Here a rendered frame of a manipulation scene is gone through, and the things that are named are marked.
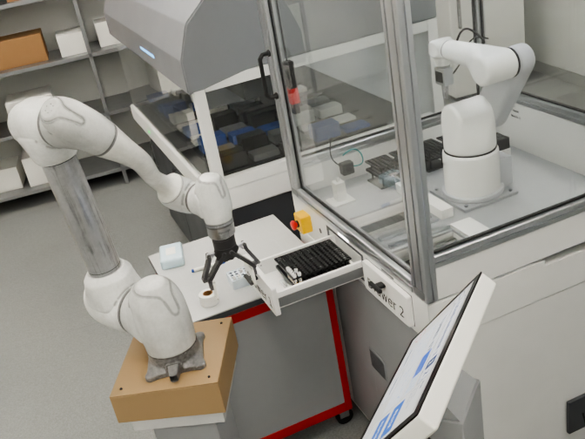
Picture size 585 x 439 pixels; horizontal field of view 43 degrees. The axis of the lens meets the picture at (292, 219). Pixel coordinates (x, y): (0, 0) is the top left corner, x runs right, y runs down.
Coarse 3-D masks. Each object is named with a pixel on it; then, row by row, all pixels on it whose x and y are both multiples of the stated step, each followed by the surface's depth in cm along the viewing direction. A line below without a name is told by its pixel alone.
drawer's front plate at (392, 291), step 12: (372, 264) 243; (372, 276) 243; (384, 276) 235; (372, 288) 246; (384, 288) 236; (396, 288) 228; (384, 300) 239; (396, 300) 230; (408, 300) 223; (396, 312) 233; (408, 312) 225; (408, 324) 227
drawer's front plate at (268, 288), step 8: (248, 256) 263; (256, 280) 256; (264, 280) 246; (256, 288) 260; (264, 288) 249; (272, 288) 241; (264, 296) 253; (272, 296) 241; (272, 304) 244; (280, 312) 245
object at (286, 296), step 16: (320, 240) 272; (336, 240) 274; (272, 256) 267; (352, 256) 264; (272, 272) 268; (336, 272) 250; (352, 272) 252; (288, 288) 245; (304, 288) 247; (320, 288) 250; (288, 304) 247
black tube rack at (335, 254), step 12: (324, 240) 270; (300, 252) 266; (312, 252) 264; (324, 252) 262; (336, 252) 261; (288, 264) 259; (300, 264) 258; (312, 264) 256; (324, 264) 255; (336, 264) 254; (348, 264) 257; (300, 276) 250; (312, 276) 254
